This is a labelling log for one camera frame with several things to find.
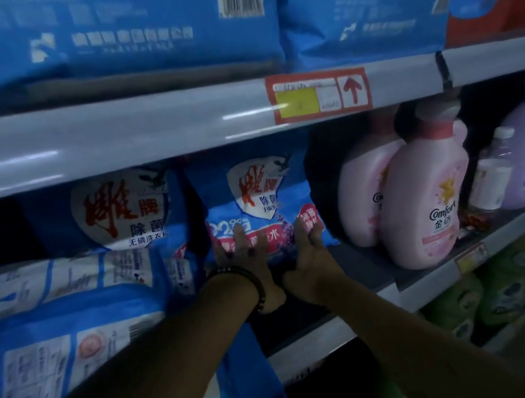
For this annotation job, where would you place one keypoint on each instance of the person's right hand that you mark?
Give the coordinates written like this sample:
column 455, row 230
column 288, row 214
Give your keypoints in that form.
column 315, row 272

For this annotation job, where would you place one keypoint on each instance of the person's left hand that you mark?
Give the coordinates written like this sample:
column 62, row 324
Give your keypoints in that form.
column 255, row 277

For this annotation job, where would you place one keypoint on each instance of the person's left fingers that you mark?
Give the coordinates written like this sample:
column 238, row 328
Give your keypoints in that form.
column 242, row 244

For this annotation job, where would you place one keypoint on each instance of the person's right fingers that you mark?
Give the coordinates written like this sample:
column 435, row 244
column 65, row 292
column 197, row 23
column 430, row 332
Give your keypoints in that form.
column 304, row 242

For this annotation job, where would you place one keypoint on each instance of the small blue detergent bag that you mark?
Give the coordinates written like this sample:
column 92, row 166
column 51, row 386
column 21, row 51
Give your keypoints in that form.
column 259, row 181

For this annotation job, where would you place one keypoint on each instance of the person's right forearm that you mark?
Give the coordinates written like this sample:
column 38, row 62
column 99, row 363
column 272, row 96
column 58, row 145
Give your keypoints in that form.
column 419, row 355

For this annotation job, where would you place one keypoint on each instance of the person's left forearm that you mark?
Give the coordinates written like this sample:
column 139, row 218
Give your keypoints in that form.
column 148, row 386

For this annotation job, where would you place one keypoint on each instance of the pink softener bottle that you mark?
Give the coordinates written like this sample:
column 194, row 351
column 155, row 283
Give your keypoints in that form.
column 424, row 209
column 361, row 190

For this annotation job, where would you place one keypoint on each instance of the grey shelf with bottles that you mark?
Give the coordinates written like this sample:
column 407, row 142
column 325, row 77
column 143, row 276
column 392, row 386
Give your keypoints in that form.
column 407, row 282

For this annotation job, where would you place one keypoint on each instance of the blue detergent bag white emblem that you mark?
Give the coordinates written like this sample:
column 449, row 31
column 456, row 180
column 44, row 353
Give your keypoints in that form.
column 119, row 210

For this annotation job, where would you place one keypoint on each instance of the red price label with arrow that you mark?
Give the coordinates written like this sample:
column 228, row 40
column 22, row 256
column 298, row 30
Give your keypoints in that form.
column 318, row 94

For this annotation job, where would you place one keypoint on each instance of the grey metal shelf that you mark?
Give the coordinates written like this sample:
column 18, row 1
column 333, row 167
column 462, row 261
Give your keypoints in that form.
column 131, row 133

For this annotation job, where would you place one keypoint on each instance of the small shelf price label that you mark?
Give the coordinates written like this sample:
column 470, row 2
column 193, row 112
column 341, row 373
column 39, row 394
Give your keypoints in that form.
column 471, row 258

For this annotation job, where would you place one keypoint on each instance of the flat blue white detergent bag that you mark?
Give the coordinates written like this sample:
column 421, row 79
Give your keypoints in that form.
column 55, row 281

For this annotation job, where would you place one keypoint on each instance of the clear bottle white cap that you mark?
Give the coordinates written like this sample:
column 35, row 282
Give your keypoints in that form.
column 490, row 178

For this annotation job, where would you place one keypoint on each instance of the black shelf clip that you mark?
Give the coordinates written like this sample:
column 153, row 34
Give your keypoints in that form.
column 444, row 70

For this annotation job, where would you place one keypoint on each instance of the large flat blue detergent bag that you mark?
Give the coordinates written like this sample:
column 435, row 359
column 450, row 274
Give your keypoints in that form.
column 43, row 358

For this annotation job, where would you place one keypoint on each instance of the blue detergent bag with barcode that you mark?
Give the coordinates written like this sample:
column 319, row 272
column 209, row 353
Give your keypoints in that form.
column 113, row 25

